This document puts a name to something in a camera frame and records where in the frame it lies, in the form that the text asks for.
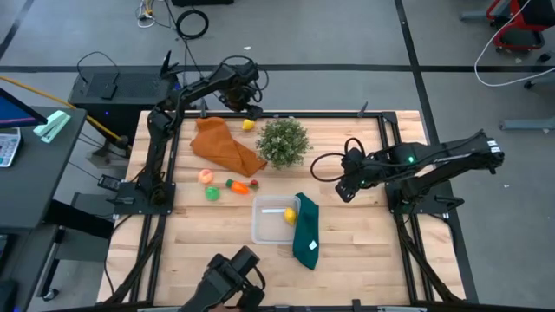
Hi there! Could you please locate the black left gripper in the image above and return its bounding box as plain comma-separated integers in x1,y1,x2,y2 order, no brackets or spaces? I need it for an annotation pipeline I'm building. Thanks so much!
219,78,264,121

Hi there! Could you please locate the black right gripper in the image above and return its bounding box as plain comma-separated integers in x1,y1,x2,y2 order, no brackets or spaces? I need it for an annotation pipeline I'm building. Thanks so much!
334,146,381,205

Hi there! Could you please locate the clear plastic tupperware container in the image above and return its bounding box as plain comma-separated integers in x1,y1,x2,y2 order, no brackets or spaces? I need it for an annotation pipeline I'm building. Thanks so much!
251,193,303,246

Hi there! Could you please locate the artificial plant in black pot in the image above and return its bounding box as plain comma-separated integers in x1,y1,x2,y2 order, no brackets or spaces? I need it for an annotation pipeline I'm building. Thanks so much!
255,117,314,172

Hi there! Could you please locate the orange cloth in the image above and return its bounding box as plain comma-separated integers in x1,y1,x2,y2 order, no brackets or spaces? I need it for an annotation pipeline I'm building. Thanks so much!
189,116,269,179

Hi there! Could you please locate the dark green cloth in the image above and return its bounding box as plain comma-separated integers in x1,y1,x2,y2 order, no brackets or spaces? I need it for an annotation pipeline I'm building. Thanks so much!
291,192,322,272

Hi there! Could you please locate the orange toy carrot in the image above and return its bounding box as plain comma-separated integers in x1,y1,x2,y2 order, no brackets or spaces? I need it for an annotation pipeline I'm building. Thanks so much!
225,178,251,196

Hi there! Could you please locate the black computer tower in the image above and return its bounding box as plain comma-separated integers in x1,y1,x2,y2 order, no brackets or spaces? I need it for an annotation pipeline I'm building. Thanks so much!
67,49,180,133

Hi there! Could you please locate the black power adapter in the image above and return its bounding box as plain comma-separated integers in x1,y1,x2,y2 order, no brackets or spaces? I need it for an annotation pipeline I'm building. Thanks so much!
96,173,123,192

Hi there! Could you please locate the grey furniture base bar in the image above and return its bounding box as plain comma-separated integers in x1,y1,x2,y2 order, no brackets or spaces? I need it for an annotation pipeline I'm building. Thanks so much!
499,115,555,133

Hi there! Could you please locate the mint green stapler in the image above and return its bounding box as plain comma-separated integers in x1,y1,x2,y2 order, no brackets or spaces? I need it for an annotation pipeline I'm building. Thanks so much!
32,109,72,145

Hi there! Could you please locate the yellow pole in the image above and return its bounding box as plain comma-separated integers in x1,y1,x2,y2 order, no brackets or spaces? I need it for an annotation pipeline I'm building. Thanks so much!
0,75,125,142

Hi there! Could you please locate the black desk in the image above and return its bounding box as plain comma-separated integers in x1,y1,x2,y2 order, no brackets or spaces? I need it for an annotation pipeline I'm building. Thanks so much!
0,105,88,231

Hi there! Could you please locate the red and black cart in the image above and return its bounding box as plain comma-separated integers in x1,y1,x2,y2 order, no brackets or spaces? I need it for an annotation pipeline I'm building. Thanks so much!
485,0,555,54

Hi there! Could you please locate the computer monitor with blue screen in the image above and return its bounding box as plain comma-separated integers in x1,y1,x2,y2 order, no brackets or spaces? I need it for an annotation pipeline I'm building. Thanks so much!
0,87,49,130

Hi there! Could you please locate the white desk calculator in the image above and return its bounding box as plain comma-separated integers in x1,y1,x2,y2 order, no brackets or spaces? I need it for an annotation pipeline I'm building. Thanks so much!
0,127,23,169

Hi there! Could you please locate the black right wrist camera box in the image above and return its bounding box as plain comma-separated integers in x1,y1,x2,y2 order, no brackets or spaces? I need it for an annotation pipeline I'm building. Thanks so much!
344,146,368,168

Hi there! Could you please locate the black right arm cable loop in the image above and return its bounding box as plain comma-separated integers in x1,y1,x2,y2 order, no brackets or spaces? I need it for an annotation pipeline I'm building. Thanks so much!
309,137,363,184

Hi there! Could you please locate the coiled black cable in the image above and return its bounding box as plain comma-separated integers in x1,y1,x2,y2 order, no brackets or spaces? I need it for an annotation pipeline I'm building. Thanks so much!
174,8,211,41

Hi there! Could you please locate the white cable bundle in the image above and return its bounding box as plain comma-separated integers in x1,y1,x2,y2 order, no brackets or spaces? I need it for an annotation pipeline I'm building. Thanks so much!
136,0,158,29

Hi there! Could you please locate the black table-level camera mount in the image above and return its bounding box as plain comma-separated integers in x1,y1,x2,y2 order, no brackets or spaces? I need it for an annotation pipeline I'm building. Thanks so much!
177,244,267,312

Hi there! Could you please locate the long white cable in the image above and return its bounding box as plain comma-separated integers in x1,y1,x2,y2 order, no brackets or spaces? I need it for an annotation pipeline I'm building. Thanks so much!
473,0,555,88

